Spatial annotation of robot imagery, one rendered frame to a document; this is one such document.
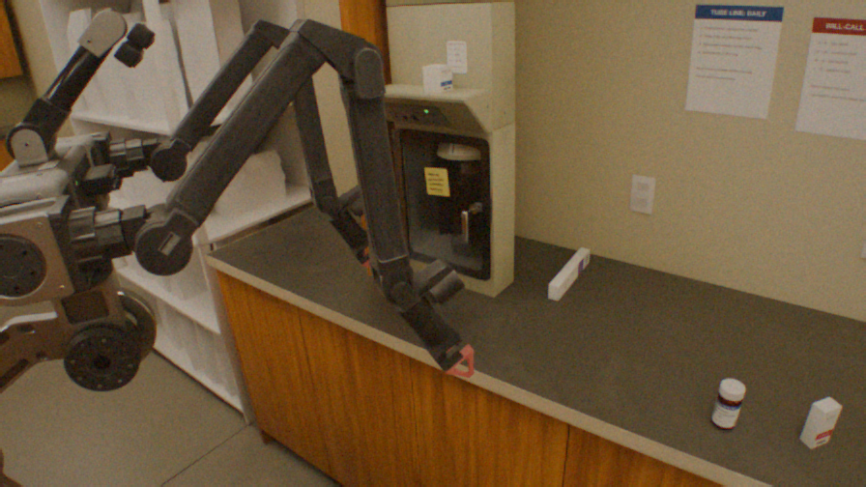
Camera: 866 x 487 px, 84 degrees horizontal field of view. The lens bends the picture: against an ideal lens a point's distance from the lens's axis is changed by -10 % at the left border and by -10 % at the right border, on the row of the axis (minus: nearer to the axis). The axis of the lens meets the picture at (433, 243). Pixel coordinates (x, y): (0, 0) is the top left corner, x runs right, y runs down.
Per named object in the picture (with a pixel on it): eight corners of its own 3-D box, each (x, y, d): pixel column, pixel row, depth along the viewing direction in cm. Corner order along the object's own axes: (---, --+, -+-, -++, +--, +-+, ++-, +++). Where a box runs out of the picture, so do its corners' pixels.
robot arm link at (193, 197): (305, -5, 76) (321, -8, 68) (371, 55, 84) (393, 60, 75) (128, 233, 78) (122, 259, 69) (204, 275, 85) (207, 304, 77)
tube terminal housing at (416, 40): (451, 240, 186) (442, 3, 154) (535, 263, 168) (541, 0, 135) (405, 269, 168) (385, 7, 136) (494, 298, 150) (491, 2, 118)
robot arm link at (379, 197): (327, 48, 81) (346, 52, 72) (361, 42, 82) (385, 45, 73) (371, 288, 100) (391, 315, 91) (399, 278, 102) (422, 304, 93)
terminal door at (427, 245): (406, 256, 166) (395, 127, 149) (490, 282, 148) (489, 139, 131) (404, 257, 165) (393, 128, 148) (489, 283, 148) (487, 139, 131)
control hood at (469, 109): (393, 119, 149) (390, 83, 144) (493, 130, 130) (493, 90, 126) (364, 128, 140) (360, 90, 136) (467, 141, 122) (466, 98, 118)
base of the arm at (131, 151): (116, 182, 118) (102, 130, 113) (151, 175, 121) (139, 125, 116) (112, 192, 111) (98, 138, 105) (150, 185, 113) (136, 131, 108)
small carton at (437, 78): (436, 88, 132) (434, 64, 129) (452, 89, 129) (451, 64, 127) (423, 91, 128) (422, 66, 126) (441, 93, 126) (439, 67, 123)
